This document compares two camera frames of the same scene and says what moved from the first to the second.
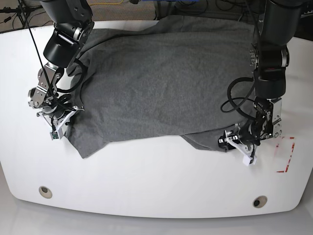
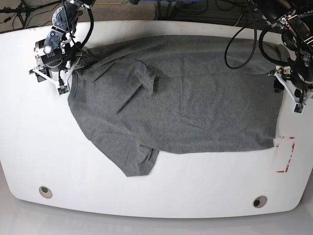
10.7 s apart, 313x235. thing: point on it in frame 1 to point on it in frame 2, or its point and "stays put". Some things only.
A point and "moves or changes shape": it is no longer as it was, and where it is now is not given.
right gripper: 245,138 to 280,74
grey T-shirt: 169,77 moves or changes shape
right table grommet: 259,201 stays put
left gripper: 59,117 to 59,77
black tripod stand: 23,11 stays put
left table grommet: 45,192 stays put
